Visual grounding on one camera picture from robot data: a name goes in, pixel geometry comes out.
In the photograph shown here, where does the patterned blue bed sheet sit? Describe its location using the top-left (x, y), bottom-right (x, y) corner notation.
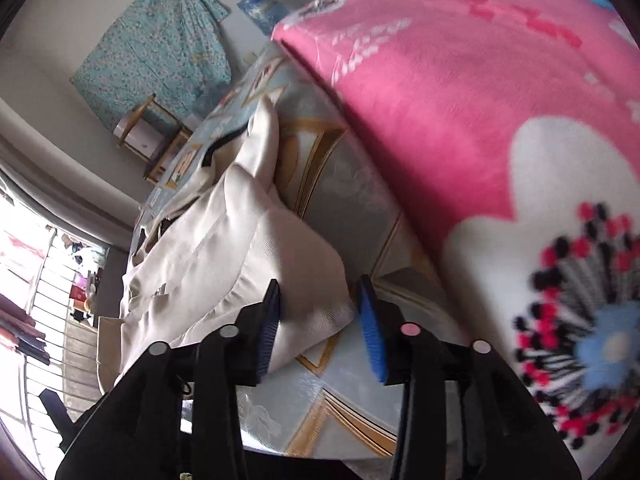
top-left (130, 41), bottom-right (469, 461)

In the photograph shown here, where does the dark grey cabinet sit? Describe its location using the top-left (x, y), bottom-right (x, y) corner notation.
top-left (93, 247), bottom-right (127, 318)

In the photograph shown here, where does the beige jacket black trim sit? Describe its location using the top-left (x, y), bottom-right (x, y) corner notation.
top-left (118, 98), bottom-right (355, 373)

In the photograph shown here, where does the blue water jug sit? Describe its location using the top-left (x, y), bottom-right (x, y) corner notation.
top-left (236, 0), bottom-right (290, 37)

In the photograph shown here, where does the grey curtain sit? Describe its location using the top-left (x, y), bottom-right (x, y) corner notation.
top-left (1, 102), bottom-right (139, 252)

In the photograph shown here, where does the pink floral blanket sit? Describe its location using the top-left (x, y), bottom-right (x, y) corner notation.
top-left (273, 0), bottom-right (639, 479)

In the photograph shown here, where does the teal floral wall cloth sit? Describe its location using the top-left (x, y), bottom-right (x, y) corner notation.
top-left (70, 0), bottom-right (232, 130)

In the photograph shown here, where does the wooden chair black seat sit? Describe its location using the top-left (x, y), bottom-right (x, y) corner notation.
top-left (113, 93), bottom-right (192, 184)

